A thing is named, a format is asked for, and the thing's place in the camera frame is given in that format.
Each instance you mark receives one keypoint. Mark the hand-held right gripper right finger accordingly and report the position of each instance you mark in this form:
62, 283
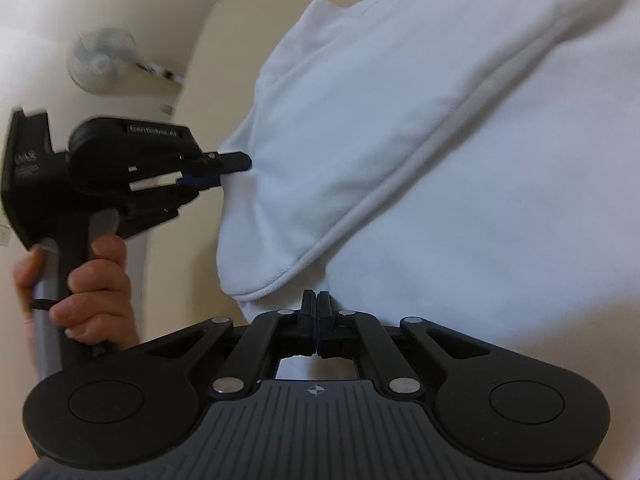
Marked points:
325, 320

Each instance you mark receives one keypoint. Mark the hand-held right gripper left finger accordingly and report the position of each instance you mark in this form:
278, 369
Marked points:
307, 320

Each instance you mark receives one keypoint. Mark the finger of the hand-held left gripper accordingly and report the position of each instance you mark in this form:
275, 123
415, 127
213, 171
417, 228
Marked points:
235, 161
200, 181

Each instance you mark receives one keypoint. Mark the white long-sleeved shirt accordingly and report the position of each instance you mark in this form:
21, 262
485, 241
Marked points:
450, 135

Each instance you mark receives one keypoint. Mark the person's left hand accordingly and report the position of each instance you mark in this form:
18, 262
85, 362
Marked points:
100, 305

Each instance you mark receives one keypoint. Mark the white standing fan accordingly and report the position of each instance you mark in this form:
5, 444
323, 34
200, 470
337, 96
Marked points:
102, 57

